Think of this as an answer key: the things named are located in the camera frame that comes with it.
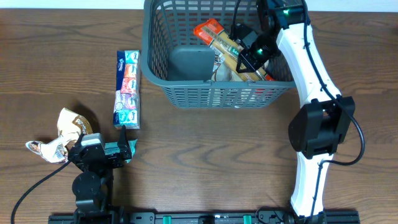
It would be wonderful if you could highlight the red spaghetti package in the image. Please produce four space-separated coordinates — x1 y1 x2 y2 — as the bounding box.
193 19 275 82

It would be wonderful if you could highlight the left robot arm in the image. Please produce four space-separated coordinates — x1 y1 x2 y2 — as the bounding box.
68 126 132 224

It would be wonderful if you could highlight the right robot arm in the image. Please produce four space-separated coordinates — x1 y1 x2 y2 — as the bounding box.
230 1 366 223

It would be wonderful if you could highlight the teal packet under gripper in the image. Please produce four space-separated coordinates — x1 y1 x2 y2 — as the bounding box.
126 139 137 164

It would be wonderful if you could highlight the crumpled beige snack bag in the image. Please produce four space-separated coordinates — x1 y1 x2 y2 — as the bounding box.
25 108 93 164

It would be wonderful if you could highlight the Kleenex tissue multipack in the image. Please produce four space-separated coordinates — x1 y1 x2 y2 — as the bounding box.
113 50 141 129

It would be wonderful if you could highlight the grey plastic basket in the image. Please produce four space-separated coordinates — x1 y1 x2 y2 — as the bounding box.
141 0 295 108

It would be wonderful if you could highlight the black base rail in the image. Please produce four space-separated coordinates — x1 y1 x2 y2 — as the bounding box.
48 209 361 224

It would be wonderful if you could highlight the black cable left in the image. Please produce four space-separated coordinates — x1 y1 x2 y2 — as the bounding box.
11 159 73 224

